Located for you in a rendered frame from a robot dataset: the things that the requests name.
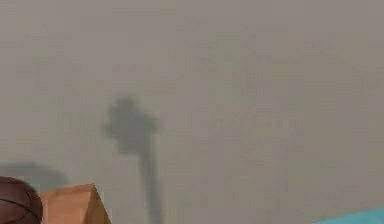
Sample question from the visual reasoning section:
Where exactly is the light wooden furniture top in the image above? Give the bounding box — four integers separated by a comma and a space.
38, 182, 112, 224

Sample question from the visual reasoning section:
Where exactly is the brown basketball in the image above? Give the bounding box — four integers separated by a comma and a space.
0, 176, 44, 224

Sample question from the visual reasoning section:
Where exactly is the turquoise bed cover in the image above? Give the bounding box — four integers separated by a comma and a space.
312, 208, 384, 224

